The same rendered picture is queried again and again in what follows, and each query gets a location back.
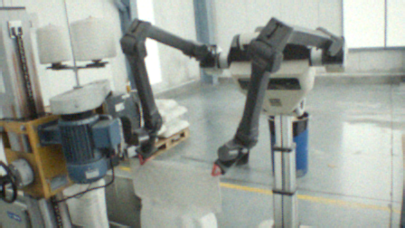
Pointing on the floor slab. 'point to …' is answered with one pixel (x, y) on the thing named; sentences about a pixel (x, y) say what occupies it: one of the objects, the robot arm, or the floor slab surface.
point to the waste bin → (300, 134)
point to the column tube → (14, 80)
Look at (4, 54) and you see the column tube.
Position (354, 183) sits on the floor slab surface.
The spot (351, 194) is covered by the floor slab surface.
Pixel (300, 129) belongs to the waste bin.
